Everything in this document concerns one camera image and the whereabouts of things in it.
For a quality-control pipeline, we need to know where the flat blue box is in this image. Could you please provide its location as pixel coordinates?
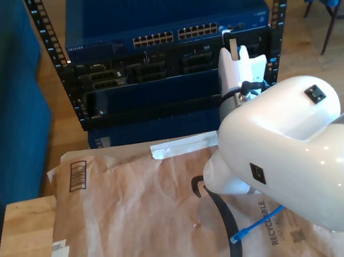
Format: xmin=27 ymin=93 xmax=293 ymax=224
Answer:
xmin=86 ymin=107 xmax=225 ymax=152

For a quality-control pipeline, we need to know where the blue sofa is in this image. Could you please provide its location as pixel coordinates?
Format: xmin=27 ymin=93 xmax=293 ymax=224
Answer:
xmin=0 ymin=0 xmax=72 ymax=245

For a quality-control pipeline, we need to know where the brown paper mailer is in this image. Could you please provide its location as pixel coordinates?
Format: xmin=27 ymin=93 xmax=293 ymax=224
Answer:
xmin=27 ymin=106 xmax=344 ymax=257

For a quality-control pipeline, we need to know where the black equipment rack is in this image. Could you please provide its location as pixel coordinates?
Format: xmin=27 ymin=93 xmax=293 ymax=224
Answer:
xmin=23 ymin=0 xmax=315 ymax=139

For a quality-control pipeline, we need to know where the blue front rack unit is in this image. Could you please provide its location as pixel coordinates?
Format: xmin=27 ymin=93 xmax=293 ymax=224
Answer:
xmin=81 ymin=69 xmax=225 ymax=120

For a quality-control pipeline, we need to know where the black rack server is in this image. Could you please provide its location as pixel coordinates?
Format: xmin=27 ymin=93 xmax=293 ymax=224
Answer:
xmin=71 ymin=31 xmax=277 ymax=96

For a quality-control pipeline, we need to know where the white tape strip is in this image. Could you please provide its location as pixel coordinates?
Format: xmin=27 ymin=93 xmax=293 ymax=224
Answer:
xmin=149 ymin=129 xmax=222 ymax=162

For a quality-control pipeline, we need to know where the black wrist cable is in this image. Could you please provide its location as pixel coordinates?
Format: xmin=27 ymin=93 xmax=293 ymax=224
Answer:
xmin=233 ymin=77 xmax=266 ymax=105

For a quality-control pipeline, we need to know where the blue network switch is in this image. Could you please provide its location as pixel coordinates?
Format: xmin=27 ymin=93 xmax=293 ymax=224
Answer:
xmin=57 ymin=0 xmax=274 ymax=66

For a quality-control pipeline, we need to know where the blue network cable clear plug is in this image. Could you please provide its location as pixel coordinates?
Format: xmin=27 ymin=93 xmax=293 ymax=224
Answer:
xmin=225 ymin=205 xmax=289 ymax=245

